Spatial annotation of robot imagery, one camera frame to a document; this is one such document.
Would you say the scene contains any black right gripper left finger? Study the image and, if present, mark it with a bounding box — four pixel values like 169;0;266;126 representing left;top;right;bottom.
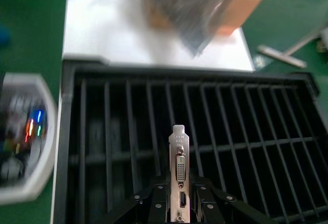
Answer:
102;182;170;224

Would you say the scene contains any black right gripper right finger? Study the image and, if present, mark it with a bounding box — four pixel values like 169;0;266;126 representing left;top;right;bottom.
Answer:
191;177;280;224

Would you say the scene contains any graphics card silver bracket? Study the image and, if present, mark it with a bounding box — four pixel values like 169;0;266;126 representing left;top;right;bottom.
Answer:
168;124;192;224

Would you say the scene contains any shiny antistatic bag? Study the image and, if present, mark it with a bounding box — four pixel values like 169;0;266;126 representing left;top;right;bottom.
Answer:
142;0;251;58

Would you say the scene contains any white robot base open electronics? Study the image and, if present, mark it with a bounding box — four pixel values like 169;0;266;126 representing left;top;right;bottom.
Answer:
0;72;59;206

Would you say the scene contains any black slotted plastic container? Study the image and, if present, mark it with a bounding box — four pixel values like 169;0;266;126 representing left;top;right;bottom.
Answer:
52;59;328;224

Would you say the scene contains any brown cardboard box white label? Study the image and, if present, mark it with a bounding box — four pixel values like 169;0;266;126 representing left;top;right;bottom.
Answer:
148;0;264;37

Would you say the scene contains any white table leg frame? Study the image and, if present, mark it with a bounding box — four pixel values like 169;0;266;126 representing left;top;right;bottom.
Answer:
257;25;328;69

